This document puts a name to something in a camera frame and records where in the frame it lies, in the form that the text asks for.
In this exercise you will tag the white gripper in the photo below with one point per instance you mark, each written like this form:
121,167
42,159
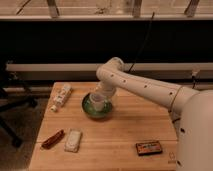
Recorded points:
107,90

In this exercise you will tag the white ceramic cup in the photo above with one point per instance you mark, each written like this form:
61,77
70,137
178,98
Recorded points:
97,100

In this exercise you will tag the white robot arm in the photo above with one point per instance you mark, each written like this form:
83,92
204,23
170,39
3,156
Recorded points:
195,142

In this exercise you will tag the green ceramic bowl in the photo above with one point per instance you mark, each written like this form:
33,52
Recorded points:
91,112

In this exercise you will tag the white tube package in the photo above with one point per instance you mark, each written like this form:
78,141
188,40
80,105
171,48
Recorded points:
61,97

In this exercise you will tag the white wrapped packet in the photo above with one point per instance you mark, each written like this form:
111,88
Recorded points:
73,141

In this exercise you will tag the dark orange-labelled box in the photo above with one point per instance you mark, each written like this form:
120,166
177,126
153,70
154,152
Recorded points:
148,148

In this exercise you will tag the red-brown snack bar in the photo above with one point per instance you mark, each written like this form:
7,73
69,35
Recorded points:
53,140

